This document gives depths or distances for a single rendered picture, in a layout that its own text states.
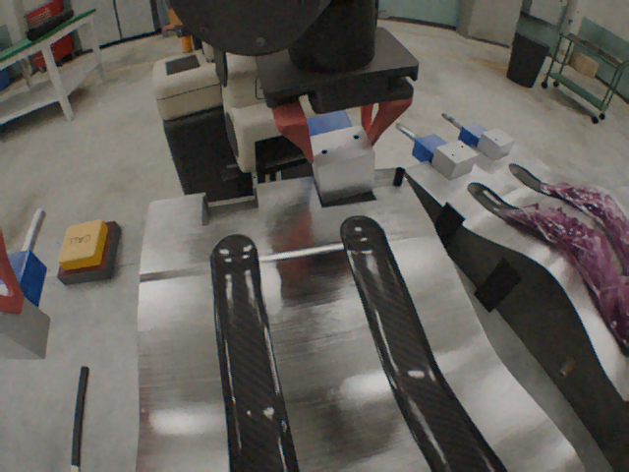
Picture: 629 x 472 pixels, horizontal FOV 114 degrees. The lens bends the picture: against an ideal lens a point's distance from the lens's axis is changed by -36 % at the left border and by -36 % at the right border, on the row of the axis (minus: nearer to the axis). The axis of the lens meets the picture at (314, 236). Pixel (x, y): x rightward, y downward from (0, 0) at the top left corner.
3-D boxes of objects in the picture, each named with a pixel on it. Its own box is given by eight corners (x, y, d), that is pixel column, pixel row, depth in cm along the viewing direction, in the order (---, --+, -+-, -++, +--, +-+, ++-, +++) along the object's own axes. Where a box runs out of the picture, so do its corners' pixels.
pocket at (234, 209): (210, 217, 32) (202, 192, 30) (258, 209, 33) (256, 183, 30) (210, 252, 30) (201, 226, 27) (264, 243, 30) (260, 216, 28)
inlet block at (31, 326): (37, 234, 23) (9, 198, 19) (73, 226, 24) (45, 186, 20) (8, 359, 16) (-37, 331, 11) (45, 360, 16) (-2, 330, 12)
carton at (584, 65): (567, 64, 481) (572, 49, 450) (582, 70, 486) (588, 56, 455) (579, 73, 453) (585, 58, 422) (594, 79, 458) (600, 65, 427)
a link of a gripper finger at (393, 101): (404, 166, 26) (419, 74, 18) (323, 186, 26) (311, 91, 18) (376, 117, 29) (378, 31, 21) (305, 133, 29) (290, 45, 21)
